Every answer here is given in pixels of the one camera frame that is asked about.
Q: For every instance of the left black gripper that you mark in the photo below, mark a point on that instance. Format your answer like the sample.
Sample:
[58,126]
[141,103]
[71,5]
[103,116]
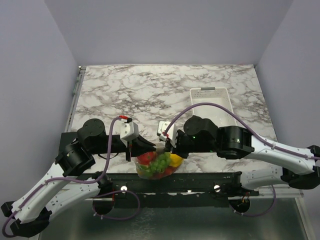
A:
[137,146]

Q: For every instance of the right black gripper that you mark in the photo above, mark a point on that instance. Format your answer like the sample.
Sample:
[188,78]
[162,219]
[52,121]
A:
[177,149]

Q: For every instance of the red watermelon slice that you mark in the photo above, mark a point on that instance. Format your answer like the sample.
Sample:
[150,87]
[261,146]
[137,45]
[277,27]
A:
[146,158]

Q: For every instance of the clear zip top bag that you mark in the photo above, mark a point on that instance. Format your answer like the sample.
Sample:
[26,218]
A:
[143,172]

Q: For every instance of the green grape bunch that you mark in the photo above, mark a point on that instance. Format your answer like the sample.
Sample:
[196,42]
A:
[159,165]

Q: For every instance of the yellow bell pepper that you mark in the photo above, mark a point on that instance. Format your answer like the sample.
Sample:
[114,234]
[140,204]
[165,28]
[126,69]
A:
[175,160]

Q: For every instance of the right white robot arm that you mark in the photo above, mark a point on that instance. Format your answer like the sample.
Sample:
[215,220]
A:
[293,166]

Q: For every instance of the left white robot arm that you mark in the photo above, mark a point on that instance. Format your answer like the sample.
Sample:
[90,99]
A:
[78,173]

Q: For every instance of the white plastic basket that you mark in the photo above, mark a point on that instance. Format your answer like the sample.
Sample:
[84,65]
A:
[214,95]

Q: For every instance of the metal table edge strip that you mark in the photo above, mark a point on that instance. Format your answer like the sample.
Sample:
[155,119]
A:
[75,97]

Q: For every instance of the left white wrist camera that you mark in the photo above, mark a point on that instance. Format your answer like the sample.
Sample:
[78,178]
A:
[128,131]

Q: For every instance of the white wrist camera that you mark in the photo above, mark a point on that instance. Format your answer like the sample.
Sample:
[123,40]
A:
[167,134]
[128,131]

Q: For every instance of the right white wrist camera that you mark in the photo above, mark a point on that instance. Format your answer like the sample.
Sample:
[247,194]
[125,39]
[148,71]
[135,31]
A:
[167,134]

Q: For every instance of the black mounting rail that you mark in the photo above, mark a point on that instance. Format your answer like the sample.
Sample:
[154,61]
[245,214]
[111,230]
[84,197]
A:
[178,190]

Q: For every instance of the aluminium extrusion rail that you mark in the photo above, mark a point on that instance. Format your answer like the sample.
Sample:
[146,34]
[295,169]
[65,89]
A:
[280,192]

